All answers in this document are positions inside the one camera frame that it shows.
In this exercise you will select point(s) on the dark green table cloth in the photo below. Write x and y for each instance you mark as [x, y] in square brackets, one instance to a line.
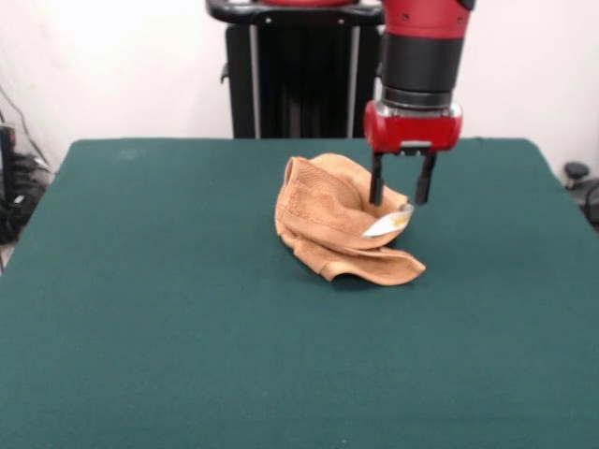
[187, 327]

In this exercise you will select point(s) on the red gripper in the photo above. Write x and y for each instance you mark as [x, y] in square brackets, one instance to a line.
[412, 133]

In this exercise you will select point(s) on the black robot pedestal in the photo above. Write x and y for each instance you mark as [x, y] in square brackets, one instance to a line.
[304, 70]

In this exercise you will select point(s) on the tan terry towel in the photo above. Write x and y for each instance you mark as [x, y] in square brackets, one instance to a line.
[318, 210]

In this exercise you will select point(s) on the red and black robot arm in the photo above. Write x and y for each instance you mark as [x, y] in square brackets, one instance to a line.
[421, 56]

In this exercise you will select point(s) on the black electronics box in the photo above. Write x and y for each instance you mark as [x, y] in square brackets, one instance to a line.
[7, 159]

